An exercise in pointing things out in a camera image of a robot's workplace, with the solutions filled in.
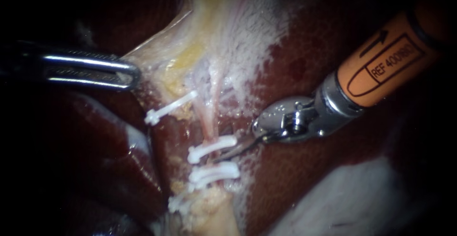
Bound left arm instrument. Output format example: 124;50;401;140
0;41;45;84

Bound thin tube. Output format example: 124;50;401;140
192;68;221;165

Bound white clip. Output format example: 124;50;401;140
187;135;238;165
189;161;241;182
144;90;199;127
192;174;239;192
167;192;195;214

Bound dark red liver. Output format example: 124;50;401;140
32;0;457;236

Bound right arm instrument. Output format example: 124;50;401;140
251;71;366;145

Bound gallbladder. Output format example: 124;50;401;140
119;0;247;119

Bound left arm instrument jaw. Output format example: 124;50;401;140
41;53;142;92

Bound right arm instrument jaw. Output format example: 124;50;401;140
213;133;268;164

